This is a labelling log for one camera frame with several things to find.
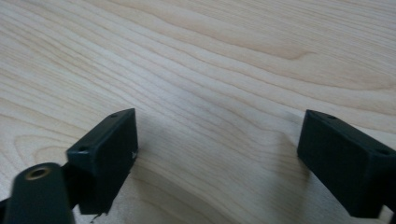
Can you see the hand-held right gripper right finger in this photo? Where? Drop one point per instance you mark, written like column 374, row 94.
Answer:
column 342, row 165

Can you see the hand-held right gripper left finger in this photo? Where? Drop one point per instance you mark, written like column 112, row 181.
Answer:
column 106, row 161

